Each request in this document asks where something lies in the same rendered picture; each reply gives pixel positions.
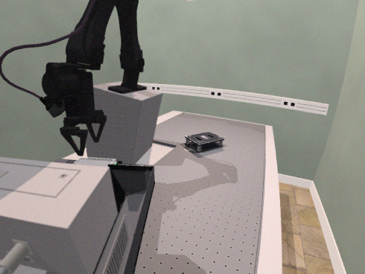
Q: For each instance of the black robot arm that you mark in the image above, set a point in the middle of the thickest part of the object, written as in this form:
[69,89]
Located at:
[62,80]

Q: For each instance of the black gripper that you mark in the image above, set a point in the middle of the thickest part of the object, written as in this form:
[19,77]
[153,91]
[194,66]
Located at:
[86,115]

